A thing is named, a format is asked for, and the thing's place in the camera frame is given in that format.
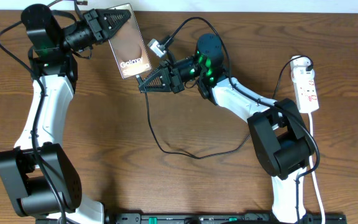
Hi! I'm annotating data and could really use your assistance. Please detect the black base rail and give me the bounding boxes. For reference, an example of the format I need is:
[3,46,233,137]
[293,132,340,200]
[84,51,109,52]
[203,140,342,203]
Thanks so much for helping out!
[104,212,347,224]

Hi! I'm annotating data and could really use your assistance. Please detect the white power strip cord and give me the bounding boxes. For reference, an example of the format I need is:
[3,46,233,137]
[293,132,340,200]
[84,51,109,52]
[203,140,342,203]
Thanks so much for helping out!
[307,112,326,224]

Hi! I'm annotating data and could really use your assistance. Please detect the black USB charging cable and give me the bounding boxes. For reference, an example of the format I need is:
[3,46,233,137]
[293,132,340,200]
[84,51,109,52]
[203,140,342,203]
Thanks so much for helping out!
[135,55,314,160]

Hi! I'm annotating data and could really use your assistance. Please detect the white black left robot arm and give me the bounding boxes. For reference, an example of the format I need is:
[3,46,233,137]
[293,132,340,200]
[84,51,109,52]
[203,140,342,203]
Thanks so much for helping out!
[0,4,132,223]

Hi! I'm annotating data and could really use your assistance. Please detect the white power strip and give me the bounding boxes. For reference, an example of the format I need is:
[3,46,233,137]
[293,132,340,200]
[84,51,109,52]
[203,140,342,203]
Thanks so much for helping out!
[290,55,319,113]

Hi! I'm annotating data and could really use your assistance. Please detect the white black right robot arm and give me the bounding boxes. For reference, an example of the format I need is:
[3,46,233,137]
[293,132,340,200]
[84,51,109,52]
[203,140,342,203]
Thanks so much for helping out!
[136,34,319,223]

